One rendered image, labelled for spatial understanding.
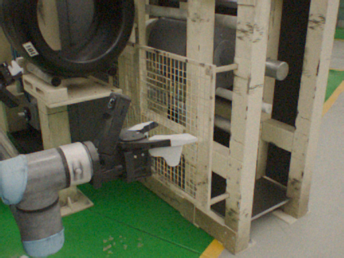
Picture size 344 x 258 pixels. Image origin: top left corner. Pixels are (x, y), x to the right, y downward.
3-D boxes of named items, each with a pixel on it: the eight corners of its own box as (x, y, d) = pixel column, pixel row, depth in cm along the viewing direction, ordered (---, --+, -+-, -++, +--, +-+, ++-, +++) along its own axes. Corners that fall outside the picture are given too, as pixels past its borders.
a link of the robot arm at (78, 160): (54, 142, 73) (68, 153, 66) (77, 136, 75) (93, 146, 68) (60, 180, 75) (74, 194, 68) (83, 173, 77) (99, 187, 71)
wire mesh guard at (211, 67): (113, 147, 252) (105, 35, 225) (115, 146, 253) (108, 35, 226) (207, 213, 186) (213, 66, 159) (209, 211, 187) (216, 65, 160)
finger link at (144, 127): (148, 144, 91) (129, 158, 83) (145, 118, 89) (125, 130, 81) (160, 144, 90) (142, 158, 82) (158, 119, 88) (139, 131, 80)
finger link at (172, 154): (198, 161, 78) (151, 164, 78) (197, 132, 76) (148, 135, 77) (198, 167, 75) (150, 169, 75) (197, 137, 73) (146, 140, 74)
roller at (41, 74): (25, 71, 199) (25, 62, 198) (34, 70, 202) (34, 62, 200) (51, 87, 173) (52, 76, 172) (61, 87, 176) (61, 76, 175)
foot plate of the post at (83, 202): (36, 200, 250) (35, 195, 249) (75, 187, 265) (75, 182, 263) (52, 220, 230) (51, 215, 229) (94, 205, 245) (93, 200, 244)
